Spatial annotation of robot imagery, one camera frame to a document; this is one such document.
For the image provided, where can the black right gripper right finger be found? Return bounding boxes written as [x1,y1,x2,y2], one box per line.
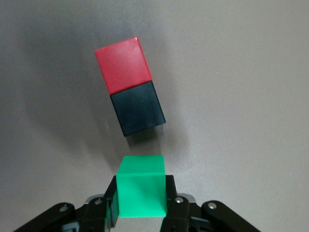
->
[160,175,261,232]

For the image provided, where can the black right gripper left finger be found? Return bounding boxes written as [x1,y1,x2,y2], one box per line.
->
[13,175,121,232]

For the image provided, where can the green cube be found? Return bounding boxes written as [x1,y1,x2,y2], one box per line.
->
[115,154,167,218]

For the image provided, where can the black cube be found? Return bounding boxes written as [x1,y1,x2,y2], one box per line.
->
[110,81,167,138]

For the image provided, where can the red cube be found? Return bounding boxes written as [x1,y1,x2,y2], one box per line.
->
[94,36,153,95]

